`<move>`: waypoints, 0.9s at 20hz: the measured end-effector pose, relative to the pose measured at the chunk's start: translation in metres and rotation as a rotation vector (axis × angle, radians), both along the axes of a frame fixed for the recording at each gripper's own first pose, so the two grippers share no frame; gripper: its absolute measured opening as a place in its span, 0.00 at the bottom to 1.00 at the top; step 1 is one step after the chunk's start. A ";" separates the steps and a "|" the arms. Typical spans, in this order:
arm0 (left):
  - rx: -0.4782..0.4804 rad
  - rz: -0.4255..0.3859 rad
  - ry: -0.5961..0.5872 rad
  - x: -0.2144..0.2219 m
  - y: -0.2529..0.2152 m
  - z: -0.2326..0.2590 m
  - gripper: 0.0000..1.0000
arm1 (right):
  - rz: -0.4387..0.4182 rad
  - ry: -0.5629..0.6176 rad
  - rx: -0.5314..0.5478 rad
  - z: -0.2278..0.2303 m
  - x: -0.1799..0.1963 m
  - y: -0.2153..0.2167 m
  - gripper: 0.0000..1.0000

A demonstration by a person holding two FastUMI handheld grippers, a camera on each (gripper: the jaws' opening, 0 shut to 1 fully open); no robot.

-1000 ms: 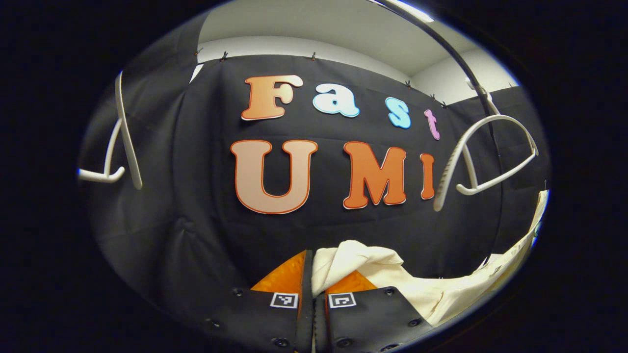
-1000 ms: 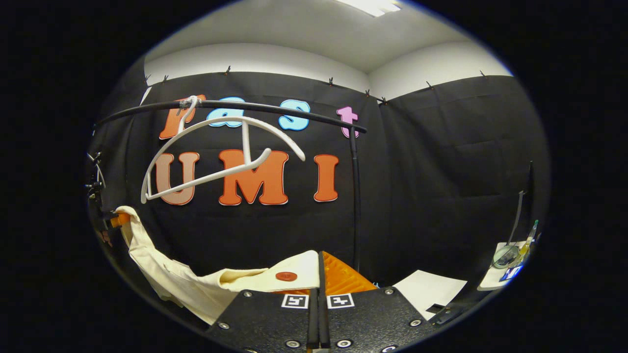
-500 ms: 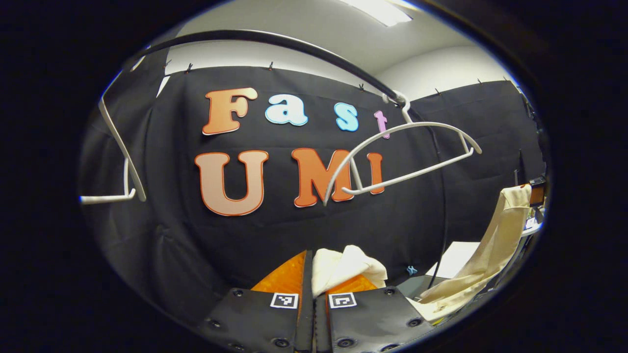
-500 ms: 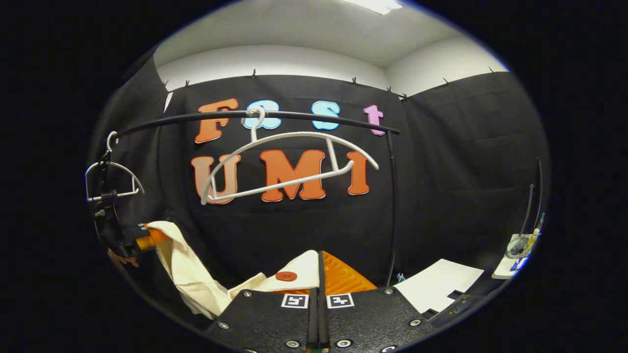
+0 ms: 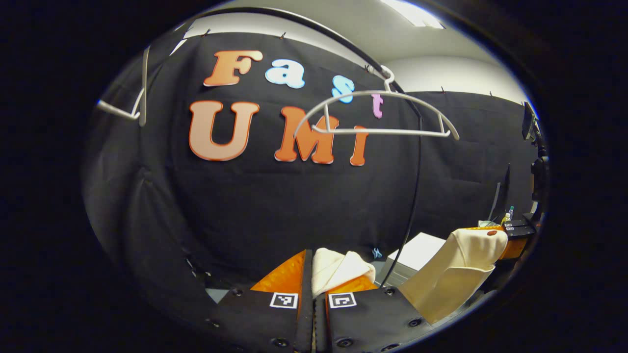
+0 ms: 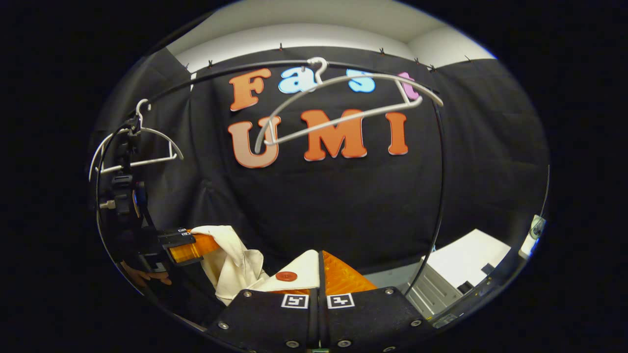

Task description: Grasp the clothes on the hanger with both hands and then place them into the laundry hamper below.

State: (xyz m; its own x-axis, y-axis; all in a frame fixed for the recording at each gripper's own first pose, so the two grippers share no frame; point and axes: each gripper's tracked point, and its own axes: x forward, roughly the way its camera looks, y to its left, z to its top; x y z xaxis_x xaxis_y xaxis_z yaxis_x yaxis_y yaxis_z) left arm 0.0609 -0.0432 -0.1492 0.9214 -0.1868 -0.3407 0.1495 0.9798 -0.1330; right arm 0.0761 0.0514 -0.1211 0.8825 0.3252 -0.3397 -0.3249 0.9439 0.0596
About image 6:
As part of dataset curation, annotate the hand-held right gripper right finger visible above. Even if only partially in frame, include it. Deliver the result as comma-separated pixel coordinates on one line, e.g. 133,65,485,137
319,250,437,353

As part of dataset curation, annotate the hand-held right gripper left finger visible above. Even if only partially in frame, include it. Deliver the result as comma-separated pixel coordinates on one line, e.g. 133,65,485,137
207,288,319,353

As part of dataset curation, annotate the black backdrop cloth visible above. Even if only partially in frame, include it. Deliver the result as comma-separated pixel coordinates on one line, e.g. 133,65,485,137
91,47,550,314

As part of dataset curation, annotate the white cabinet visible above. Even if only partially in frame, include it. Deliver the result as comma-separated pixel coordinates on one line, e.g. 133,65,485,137
405,229,512,320

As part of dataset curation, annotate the black clothes rail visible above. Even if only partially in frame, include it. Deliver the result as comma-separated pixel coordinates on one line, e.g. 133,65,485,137
96,59,447,297

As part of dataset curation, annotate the white hanger with bar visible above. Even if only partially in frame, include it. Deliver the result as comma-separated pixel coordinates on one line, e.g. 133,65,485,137
254,57,445,155
88,100,184,183

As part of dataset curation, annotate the cream button shirt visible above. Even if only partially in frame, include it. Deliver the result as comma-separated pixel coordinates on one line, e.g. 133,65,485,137
190,225,320,305

